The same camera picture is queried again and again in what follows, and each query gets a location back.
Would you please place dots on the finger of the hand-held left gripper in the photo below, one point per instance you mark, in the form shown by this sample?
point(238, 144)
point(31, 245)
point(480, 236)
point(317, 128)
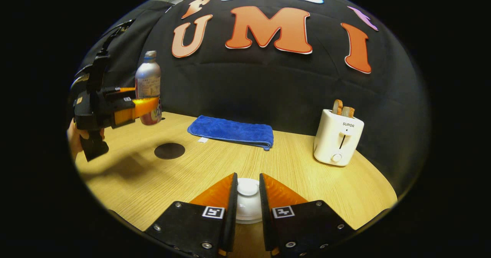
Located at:
point(122, 95)
point(122, 103)

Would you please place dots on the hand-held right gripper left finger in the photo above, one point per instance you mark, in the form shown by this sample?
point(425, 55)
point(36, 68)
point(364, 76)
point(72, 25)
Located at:
point(230, 227)

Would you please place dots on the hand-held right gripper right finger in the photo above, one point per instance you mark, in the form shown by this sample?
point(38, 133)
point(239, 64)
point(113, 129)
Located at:
point(266, 227)

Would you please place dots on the silver water bottle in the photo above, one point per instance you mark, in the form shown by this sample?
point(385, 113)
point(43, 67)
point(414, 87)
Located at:
point(147, 77)

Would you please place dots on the dark round coaster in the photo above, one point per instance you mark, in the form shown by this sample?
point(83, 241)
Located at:
point(169, 151)

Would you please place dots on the blue folded towel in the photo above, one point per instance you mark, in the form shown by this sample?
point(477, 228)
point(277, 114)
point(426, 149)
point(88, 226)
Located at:
point(230, 129)

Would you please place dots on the white toaster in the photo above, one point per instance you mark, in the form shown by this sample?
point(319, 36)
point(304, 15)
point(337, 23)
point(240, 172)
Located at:
point(333, 143)

